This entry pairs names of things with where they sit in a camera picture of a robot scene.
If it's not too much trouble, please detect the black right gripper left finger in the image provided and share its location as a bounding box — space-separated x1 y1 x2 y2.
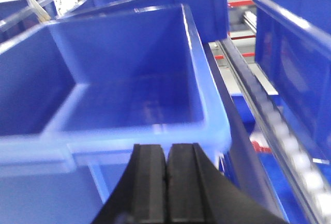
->
92 144 166 223

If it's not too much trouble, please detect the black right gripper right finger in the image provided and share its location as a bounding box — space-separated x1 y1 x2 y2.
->
167 143 285 223

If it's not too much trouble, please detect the blue bin lower shelf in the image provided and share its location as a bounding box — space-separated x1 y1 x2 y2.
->
219 94 309 223

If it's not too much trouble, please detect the blue divided bin front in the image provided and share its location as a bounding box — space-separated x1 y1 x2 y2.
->
1 5 231 223

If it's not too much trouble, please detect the blue bin far left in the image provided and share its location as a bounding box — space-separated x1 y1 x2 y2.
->
1 0 57 43

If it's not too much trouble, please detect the blue bin behind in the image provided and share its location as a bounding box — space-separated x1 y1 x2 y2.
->
62 0 229 43

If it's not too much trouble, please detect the roller conveyor rail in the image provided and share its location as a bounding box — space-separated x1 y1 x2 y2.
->
216 37 330 223

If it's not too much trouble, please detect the blue bin right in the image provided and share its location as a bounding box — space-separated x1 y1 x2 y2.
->
253 0 330 157

